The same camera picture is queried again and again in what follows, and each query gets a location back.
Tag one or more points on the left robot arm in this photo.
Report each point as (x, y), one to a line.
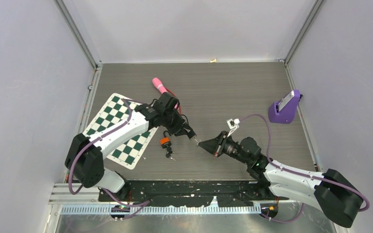
(86, 155)

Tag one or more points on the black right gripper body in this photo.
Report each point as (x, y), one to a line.
(227, 146)

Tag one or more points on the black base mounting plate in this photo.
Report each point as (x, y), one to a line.
(195, 193)

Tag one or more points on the pink toy microphone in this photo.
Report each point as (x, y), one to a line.
(159, 86)

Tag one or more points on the green white chessboard mat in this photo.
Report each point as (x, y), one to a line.
(113, 111)

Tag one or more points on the red cable padlock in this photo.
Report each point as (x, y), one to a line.
(177, 106)

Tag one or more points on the black headed keys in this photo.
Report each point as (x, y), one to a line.
(169, 153)

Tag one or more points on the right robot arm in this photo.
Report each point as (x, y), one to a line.
(329, 192)

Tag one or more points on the orange black padlock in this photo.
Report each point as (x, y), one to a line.
(165, 141)

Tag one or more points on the black cable padlock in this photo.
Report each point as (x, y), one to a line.
(187, 121)

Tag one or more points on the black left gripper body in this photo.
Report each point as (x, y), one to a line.
(174, 122)

